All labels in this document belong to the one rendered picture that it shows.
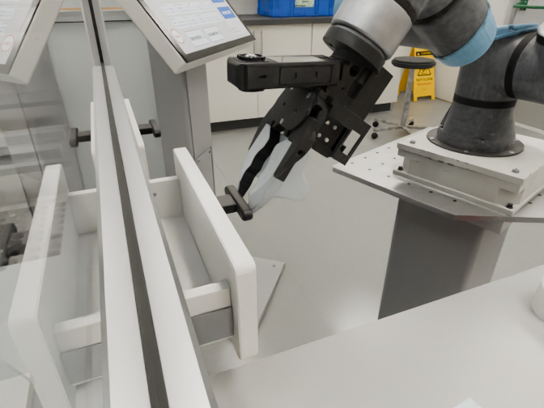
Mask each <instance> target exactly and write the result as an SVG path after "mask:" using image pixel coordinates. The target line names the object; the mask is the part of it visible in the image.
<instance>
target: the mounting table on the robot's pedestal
mask: <svg viewBox="0 0 544 408"><path fill-rule="evenodd" d="M432 128H435V127H428V128H426V129H424V130H420V131H418V132H416V133H413V134H410V135H408V136H405V137H403V138H399V139H398V140H395V141H393V142H390V143H387V144H385V145H383V146H381V147H377V148H375V149H373V150H370V151H367V152H365V153H363V154H361V155H357V156H355V157H353V158H350V159H349V160H348V162H347V163H346V165H345V166H344V165H343V164H341V163H338V164H335V165H333V169H332V171H333V172H335V173H337V174H339V175H342V176H345V177H347V178H350V179H352V180H354V181H358V182H359V183H362V184H364V185H367V186H370V187H372V188H374V189H378V190H380V191H382V192H384V193H387V194H390V195H392V196H394V197H396V198H400V199H401V200H404V201H406V202H409V203H412V204H414V205H416V206H420V207H422V208H424V209H426V210H429V211H432V212H434V213H437V214H438V215H442V216H444V217H446V218H449V219H451V220H461V221H487V222H503V221H504V222H514V223H544V189H543V190H542V191H541V192H540V193H538V194H537V195H536V196H535V197H534V198H532V199H531V200H530V201H529V202H527V203H526V204H525V205H524V206H523V207H521V208H520V209H519V210H518V211H517V212H516V213H515V214H514V215H513V216H511V215H506V216H504V215H500V214H497V213H495V212H493V211H490V210H487V209H484V208H482V207H479V206H475V205H473V204H470V203H468V202H464V201H462V200H459V199H457V198H453V197H450V196H448V195H446V194H443V193H440V192H437V191H435V190H432V189H429V188H426V187H423V186H421V185H417V184H415V183H413V182H410V181H406V180H404V179H402V178H399V177H396V176H393V175H390V174H388V173H386V172H382V171H379V170H377V169H379V168H383V167H384V166H386V165H388V164H391V163H393V162H395V161H398V160H400V159H402V158H404V157H402V156H400V155H397V152H398V148H397V143H398V142H400V141H402V140H405V139H407V138H410V137H412V136H415V135H416V134H420V133H422V132H424V131H427V130H430V129H432ZM504 218H505V219H504Z"/></svg>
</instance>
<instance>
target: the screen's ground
mask: <svg viewBox="0 0 544 408"><path fill-rule="evenodd" d="M143 1H144V2H145V3H146V4H147V5H148V6H149V7H150V9H151V10H152V12H153V13H154V14H155V16H156V17H157V18H158V19H159V21H160V22H161V23H162V24H163V25H164V27H165V28H166V29H167V30H168V29H173V28H176V27H175V25H174V24H173V23H172V21H171V20H170V19H169V18H168V17H167V16H166V14H165V13H164V11H163V10H162V9H161V8H160V6H159V5H158V3H161V2H188V1H201V0H143ZM224 1H225V0H224ZM209 2H210V3H211V5H212V6H213V7H214V8H215V9H216V11H217V12H218V13H219V15H220V16H221V18H222V19H223V21H224V22H222V23H213V24H209V25H205V26H200V27H195V28H187V29H183V30H178V29H177V28H176V29H177V30H178V31H179V33H180V34H181V35H182V36H183V37H184V38H185V40H186V41H187V43H185V44H182V45H179V46H180V47H181V48H182V50H183V51H184V52H185V54H187V53H192V52H195V51H198V50H201V49H206V48H209V47H211V46H215V45H219V44H222V43H225V42H228V41H231V40H235V39H239V38H241V37H244V36H249V35H250V34H249V32H248V31H247V29H246V28H245V26H244V25H243V24H242V23H241V21H240V20H239V19H238V17H237V16H236V18H231V19H225V18H224V17H223V16H222V15H221V13H220V12H219V10H218V9H217V7H221V6H229V5H228V4H227V2H226V1H225V2H218V3H213V2H212V1H211V0H209ZM229 8H230V9H231V7H229ZM231 10H232V9H231ZM232 12H233V13H234V11H233V10H232ZM234 15H236V14H235V13H234ZM215 25H216V27H217V28H218V29H219V30H220V31H221V33H222V34H223V36H224V37H225V38H226V39H224V40H219V41H216V42H212V40H211V39H210V37H209V36H208V35H207V34H206V33H205V32H204V30H203V29H202V28H206V27H210V26H215ZM199 28H200V29H201V31H202V32H203V34H204V35H205V36H206V38H207V39H208V41H209V42H210V43H209V44H207V45H202V46H198V47H195V46H194V45H193V44H192V42H191V41H190V40H189V38H188V37H187V36H186V35H185V34H184V32H186V31H190V30H194V29H199ZM177 44H178V43H177Z"/></svg>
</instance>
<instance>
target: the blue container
mask: <svg viewBox="0 0 544 408"><path fill-rule="evenodd" d="M334 1H335V0H257V5H258V8H257V13H258V14H259V15H262V16H267V17H272V18H284V17H317V16H333V14H334Z"/></svg>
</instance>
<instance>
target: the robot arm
mask: <svg viewBox="0 0 544 408"><path fill-rule="evenodd" d="M331 24H332V26H330V27H329V29H328V30H327V32H326V33H325V35H324V36H323V41H324V42H325V44H326V45H327V46H328V47H329V48H330V49H331V50H332V51H334V52H333V53H332V55H331V56H329V57H327V56H325V55H322V54H320V55H287V56H264V55H261V54H257V53H242V54H237V57H229V58H228V59H227V80H228V82H229V83H231V84H233V85H234V86H235V87H237V88H238V89H239V90H240V91H244V92H258V91H264V90H265V89H278V88H285V90H284V91H283V92H282V94H281V95H280V96H279V98H278V99H277V100H276V102H275V103H274V105H273V106H272V108H271V109H270V110H269V112H268V113H267V114H266V115H265V116H264V118H263V120H262V121H261V124H260V125H259V126H258V128H257V132H256V133H255V135H254V137H253V140H252V142H251V144H250V146H249V152H248V154H247V155H246V157H245V160H244V164H243V167H242V169H241V173H240V177H239V180H238V188H237V190H238V192H239V193H240V195H241V196H242V197H243V196H244V195H245V193H246V192H247V191H248V189H249V187H250V186H251V184H252V183H253V179H254V178H255V177H258V180H257V183H256V184H255V186H254V187H253V189H252V190H251V191H250V192H249V207H250V208H251V209H252V212H253V214H254V213H255V212H256V211H258V210H259V209H261V208H262V207H263V206H264V205H265V204H266V203H267V202H268V201H269V200H270V199H271V198H272V197H276V198H286V199H292V200H302V199H304V198H305V197H306V196H307V195H308V192H309V190H310V186H309V184H308V182H307V181H306V179H305V177H304V168H305V166H306V164H307V162H308V160H309V152H308V151H309V150H310V149H311V148H312V149H313V150H314V151H316V152H318V153H319V154H321V155H323V156H324V157H326V158H327V159H328V157H331V158H333V159H335V160H337V161H338V162H339V163H341V164H343V165H344V166H345V165H346V163H347V162H348V160H349V159H350V157H351V156H352V155H353V154H354V152H355V150H356V149H357V147H358V146H359V144H360V143H361V142H362V140H363V138H364V137H365V135H366V134H367V132H368V131H369V130H370V128H371V126H370V125H369V124H368V123H366V122H365V121H364V120H365V118H366V117H367V115H368V114H369V113H370V111H371V110H372V108H373V106H374V105H375V103H376V102H377V101H378V99H379V98H380V96H381V94H382V93H383V91H384V90H385V88H386V87H387V86H388V84H389V82H390V81H391V79H392V78H393V76H392V75H391V74H390V73H389V72H388V71H387V70H386V69H385V68H384V67H383V65H384V64H385V61H388V60H389V59H391V57H392V56H393V55H394V53H395V52H396V50H397V48H398V47H399V45H400V46H406V47H411V48H418V49H427V50H429V51H431V54H432V56H433V57H434V58H435V59H437V60H439V61H440V62H441V63H443V64H444V65H446V66H451V67H458V66H460V69H459V73H458V76H457V84H456V87H455V92H454V96H453V102H452V104H451V105H450V107H449V109H448V111H447V112H446V114H445V115H444V118H443V120H442V121H441V123H440V125H439V126H438V130H437V133H436V137H437V138H438V139H439V140H440V141H441V142H443V143H446V144H448V145H450V146H452V147H457V148H461V149H465V150H469V151H482V152H499V151H507V150H510V149H512V148H513V146H514V142H515V140H516V126H515V113H514V110H515V106H516V101H517V100H524V101H529V102H533V103H536V104H544V23H542V24H541V25H540V26H539V24H538V23H522V24H511V25H499V26H496V21H495V17H494V15H493V13H492V11H491V5H490V3H489V2H488V1H487V0H335V3H334V17H333V18H332V21H331ZM352 130H354V131H355V132H356V133H358V134H359V135H360V136H359V138H358V140H357V141H356V143H355V145H354V146H353V147H352V148H351V150H350V152H349V153H348V155H345V154H344V153H343V152H344V150H345V149H346V146H344V145H343V143H344V142H345V141H346V139H347V137H348V136H349V134H350V133H351V131H352ZM282 131H284V133H282Z"/></svg>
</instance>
